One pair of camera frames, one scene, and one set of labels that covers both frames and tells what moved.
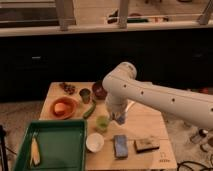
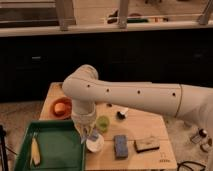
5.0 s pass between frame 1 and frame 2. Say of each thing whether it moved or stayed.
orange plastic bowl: stayed
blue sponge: stayed
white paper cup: stayed
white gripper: moved
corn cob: stayed
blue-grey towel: moved
